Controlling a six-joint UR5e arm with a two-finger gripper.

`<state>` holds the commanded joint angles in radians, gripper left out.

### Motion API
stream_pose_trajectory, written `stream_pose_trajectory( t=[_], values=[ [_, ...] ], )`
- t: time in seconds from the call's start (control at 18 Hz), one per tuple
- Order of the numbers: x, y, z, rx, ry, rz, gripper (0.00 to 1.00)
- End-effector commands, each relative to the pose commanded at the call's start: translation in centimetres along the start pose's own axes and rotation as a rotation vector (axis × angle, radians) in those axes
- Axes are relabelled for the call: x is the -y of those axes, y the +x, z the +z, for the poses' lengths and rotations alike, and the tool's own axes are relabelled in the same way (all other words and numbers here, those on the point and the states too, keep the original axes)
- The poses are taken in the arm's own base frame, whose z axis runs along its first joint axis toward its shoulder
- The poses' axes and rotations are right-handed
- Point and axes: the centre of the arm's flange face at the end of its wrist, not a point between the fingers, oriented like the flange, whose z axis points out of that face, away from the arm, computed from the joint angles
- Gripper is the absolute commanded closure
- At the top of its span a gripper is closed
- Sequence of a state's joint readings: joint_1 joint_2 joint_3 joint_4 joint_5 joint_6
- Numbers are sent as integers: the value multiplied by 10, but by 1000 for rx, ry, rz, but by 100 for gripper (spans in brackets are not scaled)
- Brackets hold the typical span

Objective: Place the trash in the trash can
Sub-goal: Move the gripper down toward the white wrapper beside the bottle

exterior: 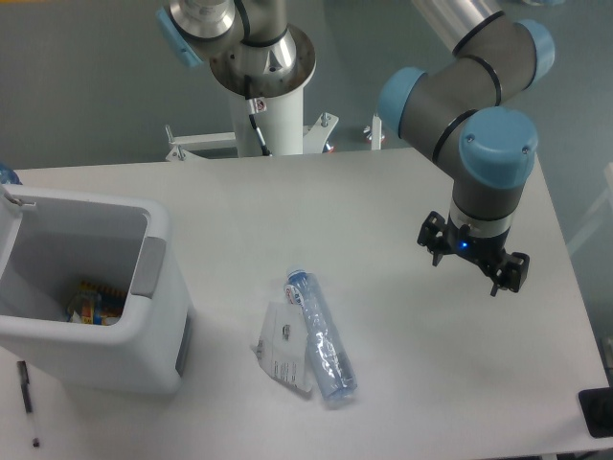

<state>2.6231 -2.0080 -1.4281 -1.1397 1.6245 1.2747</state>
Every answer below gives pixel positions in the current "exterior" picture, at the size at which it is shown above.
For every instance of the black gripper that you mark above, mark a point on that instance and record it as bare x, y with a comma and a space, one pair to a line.
506, 271

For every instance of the clear plastic water bottle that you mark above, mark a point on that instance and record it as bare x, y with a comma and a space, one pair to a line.
328, 358

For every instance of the white plastic wrapper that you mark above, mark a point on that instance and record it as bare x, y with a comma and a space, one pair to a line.
281, 348

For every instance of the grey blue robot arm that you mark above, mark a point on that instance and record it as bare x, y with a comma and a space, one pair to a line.
455, 118

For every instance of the white trash can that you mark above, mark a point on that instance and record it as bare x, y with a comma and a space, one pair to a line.
51, 241

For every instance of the black device at table edge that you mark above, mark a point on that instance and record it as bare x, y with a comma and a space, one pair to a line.
596, 406

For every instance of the colourful snack packaging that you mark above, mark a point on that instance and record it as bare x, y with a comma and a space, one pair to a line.
96, 304

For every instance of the black pen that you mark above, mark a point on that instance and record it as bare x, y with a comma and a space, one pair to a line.
22, 370

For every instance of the white frame at right edge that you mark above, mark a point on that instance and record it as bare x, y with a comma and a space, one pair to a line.
593, 218

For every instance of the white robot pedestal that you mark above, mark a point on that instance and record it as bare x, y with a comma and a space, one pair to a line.
265, 87

